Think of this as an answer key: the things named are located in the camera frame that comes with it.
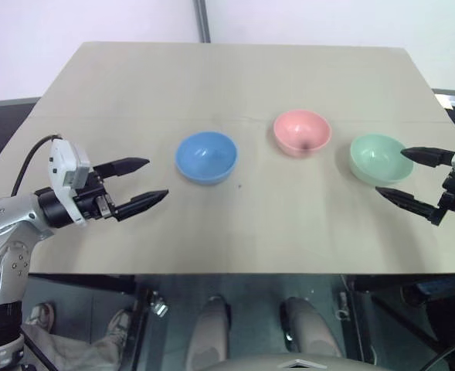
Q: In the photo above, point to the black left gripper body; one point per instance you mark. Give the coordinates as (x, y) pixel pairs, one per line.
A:
(92, 201)

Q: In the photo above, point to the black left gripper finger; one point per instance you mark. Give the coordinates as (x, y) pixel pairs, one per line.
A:
(142, 203)
(124, 165)

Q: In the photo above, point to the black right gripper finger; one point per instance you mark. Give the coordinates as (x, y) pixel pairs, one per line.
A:
(408, 201)
(426, 155)

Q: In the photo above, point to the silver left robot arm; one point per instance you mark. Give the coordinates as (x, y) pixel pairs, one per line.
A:
(7, 224)

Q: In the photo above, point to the green bowl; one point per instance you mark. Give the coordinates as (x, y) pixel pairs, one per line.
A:
(377, 158)

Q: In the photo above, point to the blue bowl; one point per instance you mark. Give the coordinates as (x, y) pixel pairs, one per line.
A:
(206, 156)

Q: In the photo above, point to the table caster wheel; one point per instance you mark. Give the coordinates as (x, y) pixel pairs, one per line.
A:
(159, 306)
(343, 307)

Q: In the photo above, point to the white sneaker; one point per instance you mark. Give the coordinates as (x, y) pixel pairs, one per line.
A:
(41, 315)
(119, 326)

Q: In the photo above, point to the red bowl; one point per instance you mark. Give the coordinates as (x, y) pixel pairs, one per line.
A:
(301, 132)

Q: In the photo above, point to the grey left robot leg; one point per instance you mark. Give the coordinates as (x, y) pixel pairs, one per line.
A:
(208, 332)

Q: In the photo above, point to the grey robot leg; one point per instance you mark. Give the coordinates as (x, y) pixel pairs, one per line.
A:
(208, 332)
(308, 328)

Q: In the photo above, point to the beige person trousers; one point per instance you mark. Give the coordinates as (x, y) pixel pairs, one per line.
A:
(72, 351)

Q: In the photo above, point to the grey right robot leg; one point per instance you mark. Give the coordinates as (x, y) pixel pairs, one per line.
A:
(308, 328)

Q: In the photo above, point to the grey vertical pole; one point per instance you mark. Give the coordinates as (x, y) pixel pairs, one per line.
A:
(202, 19)

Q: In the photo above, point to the grey robot torso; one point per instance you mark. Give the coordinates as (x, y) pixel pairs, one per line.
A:
(289, 363)

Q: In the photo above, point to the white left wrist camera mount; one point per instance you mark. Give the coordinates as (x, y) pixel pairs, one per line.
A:
(65, 162)

